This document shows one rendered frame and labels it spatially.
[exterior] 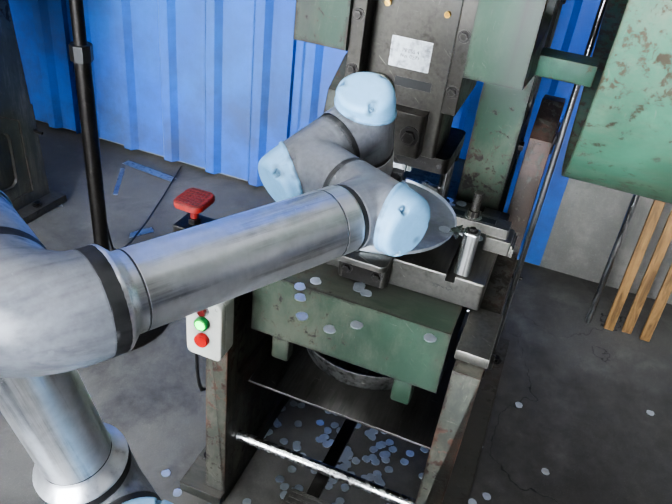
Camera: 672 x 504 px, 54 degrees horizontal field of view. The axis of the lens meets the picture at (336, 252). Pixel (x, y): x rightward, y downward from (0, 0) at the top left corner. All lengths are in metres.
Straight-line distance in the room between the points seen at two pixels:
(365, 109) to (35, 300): 0.44
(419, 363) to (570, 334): 1.21
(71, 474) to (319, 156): 0.47
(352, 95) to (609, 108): 0.30
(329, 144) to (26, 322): 0.41
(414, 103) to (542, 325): 1.36
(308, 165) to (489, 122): 0.73
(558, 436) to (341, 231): 1.45
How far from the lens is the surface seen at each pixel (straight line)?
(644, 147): 0.90
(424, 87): 1.17
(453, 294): 1.26
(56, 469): 0.86
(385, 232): 0.69
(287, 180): 0.78
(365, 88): 0.83
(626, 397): 2.25
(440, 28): 1.14
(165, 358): 2.04
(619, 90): 0.83
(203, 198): 1.27
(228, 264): 0.60
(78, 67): 1.81
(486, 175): 1.48
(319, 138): 0.80
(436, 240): 1.18
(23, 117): 2.65
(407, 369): 1.27
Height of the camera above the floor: 1.39
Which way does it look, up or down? 33 degrees down
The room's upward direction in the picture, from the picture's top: 7 degrees clockwise
